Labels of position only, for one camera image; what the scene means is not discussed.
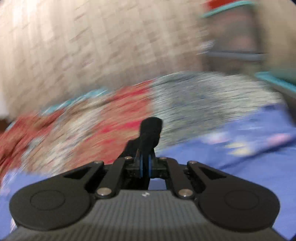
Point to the red floral quilt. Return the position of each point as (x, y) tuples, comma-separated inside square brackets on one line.
[(96, 126)]

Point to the black pants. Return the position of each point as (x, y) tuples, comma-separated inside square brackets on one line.
[(149, 135)]

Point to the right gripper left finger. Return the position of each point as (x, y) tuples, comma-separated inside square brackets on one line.
[(126, 173)]

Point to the clear storage bin teal lid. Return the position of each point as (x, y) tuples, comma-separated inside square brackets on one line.
[(234, 43)]

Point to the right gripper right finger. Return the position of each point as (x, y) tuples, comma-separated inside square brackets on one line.
[(174, 175)]

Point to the lower clear bin teal lid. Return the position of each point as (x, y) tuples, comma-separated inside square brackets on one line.
[(278, 84)]

